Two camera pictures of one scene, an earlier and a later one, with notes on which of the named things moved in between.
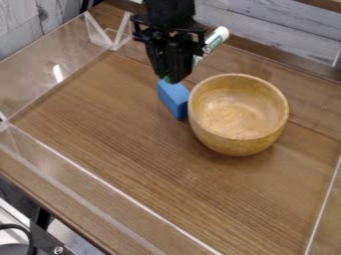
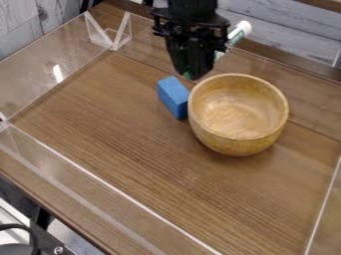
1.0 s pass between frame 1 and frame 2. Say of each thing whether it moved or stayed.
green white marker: moved
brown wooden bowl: stayed
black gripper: moved
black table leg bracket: stayed
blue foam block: stayed
